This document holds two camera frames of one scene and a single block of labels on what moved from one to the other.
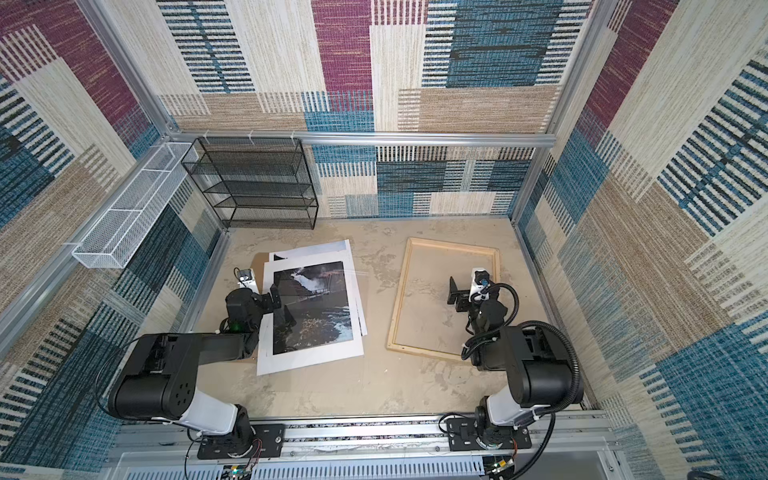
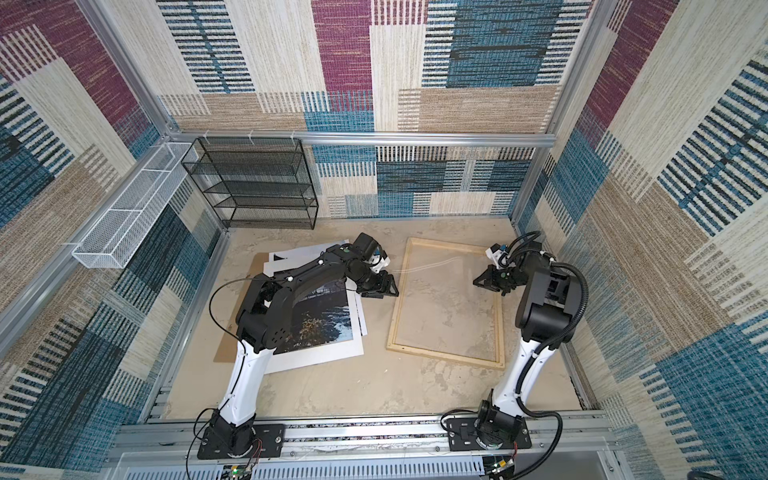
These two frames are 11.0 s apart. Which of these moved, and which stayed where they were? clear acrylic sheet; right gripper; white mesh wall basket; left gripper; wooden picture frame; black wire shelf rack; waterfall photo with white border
Moved: right gripper; clear acrylic sheet; left gripper
Stayed: white mesh wall basket; waterfall photo with white border; wooden picture frame; black wire shelf rack
